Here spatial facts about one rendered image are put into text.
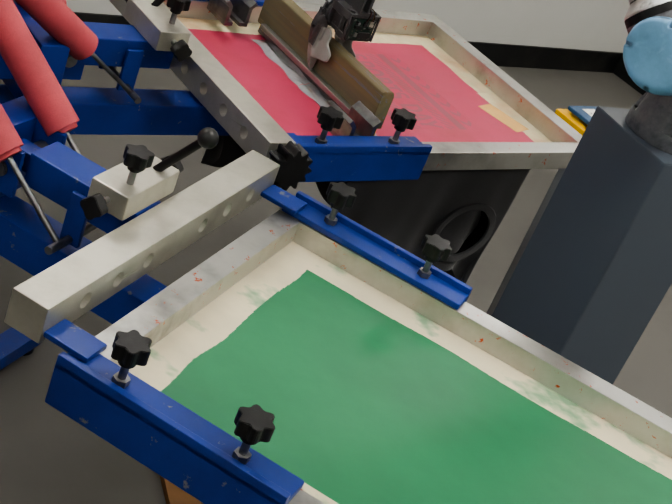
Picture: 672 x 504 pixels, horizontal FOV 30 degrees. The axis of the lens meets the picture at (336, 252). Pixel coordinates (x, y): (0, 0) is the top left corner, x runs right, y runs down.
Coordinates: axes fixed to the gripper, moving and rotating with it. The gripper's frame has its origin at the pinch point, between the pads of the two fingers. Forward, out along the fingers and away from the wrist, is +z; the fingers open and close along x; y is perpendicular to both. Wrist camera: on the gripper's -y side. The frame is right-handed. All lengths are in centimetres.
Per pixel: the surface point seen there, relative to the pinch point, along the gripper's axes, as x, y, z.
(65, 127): -68, 33, -6
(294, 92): -6.3, 3.5, 4.7
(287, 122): -14.7, 14.3, 4.5
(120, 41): -45.2, 3.7, -3.7
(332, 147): -18.3, 31.1, -1.4
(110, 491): -20, 10, 100
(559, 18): 304, -197, 77
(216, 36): -11.8, -17.3, 5.2
